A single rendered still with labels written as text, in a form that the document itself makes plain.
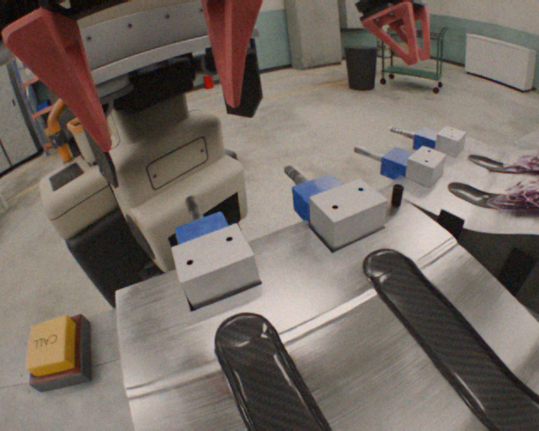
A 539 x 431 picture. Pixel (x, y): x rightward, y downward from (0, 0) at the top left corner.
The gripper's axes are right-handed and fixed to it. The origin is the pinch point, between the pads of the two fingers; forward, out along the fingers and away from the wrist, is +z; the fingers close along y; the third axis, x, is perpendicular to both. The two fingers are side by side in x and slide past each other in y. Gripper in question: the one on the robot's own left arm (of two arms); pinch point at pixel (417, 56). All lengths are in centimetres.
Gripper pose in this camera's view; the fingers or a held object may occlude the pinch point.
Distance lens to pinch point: 42.2
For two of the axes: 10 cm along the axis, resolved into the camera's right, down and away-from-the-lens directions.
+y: 6.7, -5.2, 5.2
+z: 4.4, 8.5, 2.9
